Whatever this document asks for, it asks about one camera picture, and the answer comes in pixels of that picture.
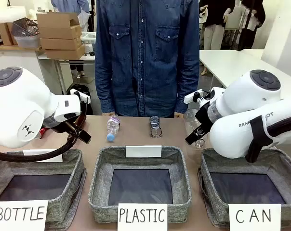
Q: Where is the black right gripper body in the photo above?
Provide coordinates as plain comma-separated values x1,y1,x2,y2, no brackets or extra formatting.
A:
195,103,213,135

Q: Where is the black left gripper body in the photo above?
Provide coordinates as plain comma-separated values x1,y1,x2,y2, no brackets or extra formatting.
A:
53,112,86,136

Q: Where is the large clear plastic bottle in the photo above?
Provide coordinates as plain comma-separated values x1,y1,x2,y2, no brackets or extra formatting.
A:
184,108,206,148

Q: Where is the small water bottle blue cap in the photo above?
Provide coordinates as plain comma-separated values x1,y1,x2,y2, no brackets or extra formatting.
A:
106,115,121,143

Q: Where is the red crushed can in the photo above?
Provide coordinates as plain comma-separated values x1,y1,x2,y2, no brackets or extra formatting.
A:
34,127,49,140

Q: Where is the black patterned can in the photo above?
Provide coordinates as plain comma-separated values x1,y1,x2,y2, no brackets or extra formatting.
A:
149,115,163,138

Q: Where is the grey fabric basket bottle label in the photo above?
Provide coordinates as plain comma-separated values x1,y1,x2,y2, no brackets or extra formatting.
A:
0,149,87,228

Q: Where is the grey fabric basket plastic label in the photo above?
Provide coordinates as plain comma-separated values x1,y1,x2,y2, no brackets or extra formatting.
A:
88,145,192,223

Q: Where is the grey fabric basket can label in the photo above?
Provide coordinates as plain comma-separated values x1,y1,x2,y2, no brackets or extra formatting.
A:
198,147,291,228

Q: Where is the white paper label CAN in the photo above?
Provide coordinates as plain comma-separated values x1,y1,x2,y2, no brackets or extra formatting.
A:
228,204,282,231

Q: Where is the black backpack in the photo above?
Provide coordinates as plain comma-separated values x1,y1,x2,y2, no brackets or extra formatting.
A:
66,84,91,116

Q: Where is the blank white card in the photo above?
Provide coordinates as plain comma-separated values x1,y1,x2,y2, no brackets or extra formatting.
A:
125,145,162,158
23,149,64,163

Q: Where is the white table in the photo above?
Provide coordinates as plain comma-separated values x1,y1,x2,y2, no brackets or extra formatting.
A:
199,49,291,101

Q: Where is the white background desk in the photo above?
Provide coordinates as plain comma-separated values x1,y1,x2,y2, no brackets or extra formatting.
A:
38,51,96,95

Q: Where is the flat closed cardboard box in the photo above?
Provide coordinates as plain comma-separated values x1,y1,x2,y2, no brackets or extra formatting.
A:
40,37,83,51
44,45,86,60

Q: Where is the person in denim shirt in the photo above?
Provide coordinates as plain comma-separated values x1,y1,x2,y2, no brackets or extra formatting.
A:
94,0,200,118

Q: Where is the white paper label PLASTIC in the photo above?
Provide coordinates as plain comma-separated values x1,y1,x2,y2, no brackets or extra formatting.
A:
117,203,169,231

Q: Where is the person in white trousers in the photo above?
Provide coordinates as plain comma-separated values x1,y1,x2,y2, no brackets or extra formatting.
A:
199,0,230,51

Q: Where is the clear plastic storage bin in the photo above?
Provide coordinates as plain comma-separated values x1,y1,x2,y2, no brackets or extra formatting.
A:
10,20,42,49

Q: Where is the open cardboard box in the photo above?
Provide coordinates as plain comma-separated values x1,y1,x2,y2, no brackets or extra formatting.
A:
36,12,82,39

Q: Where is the white paper label BOTTLE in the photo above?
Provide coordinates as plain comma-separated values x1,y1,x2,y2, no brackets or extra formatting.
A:
0,199,50,231

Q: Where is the person in black clothes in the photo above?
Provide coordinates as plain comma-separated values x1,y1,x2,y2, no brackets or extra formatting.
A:
236,0,266,51

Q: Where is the small cardboard box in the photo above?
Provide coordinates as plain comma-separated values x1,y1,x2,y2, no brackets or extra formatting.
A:
0,22,19,47

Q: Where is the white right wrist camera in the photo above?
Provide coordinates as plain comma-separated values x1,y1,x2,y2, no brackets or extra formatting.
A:
184,89,212,104

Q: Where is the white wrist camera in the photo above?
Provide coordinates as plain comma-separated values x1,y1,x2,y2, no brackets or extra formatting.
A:
70,89,91,104
184,89,212,104

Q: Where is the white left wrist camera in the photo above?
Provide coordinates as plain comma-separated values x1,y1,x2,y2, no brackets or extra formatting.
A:
70,89,91,104

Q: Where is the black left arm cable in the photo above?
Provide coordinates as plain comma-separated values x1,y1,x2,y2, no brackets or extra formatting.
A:
0,96,92,163

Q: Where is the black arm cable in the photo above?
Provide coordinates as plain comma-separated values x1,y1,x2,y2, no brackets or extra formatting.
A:
0,96,92,163
265,112,291,140

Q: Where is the black right arm strap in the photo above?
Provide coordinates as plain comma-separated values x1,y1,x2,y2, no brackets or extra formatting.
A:
245,115,272,164

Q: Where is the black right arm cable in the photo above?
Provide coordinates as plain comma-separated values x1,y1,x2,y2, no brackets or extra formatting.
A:
265,112,291,140

